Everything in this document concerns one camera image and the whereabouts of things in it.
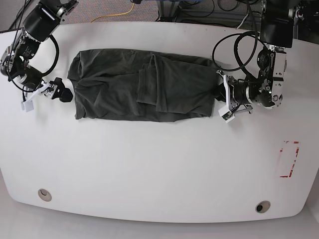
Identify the dark grey t-shirt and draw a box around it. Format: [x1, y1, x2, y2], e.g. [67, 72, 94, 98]
[68, 49, 219, 122]

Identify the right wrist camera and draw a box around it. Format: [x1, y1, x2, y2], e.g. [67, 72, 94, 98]
[21, 101, 34, 112]

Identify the left table cable grommet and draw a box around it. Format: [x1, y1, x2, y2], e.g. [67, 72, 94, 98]
[38, 189, 52, 202]

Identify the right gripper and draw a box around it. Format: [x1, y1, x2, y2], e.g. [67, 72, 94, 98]
[22, 77, 74, 104]

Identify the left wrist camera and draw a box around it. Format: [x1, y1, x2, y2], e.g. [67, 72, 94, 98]
[218, 106, 235, 123]

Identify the table cable grommet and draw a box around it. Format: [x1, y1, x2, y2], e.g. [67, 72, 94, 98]
[255, 201, 271, 214]
[38, 189, 52, 202]

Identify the yellow cable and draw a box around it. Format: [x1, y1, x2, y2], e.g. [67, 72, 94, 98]
[90, 0, 137, 23]

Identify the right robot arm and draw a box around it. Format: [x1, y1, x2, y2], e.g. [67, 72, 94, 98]
[0, 0, 78, 108]

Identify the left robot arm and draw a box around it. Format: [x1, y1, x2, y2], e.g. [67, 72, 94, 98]
[215, 0, 299, 122]

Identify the red tape rectangle marking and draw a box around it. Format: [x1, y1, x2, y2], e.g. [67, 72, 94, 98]
[276, 141, 300, 178]

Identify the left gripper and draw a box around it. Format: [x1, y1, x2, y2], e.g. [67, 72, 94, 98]
[216, 70, 253, 116]

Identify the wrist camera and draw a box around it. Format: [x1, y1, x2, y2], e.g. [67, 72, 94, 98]
[21, 101, 34, 112]
[218, 106, 235, 123]

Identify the right table cable grommet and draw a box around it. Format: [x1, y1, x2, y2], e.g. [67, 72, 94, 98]
[255, 201, 271, 214]

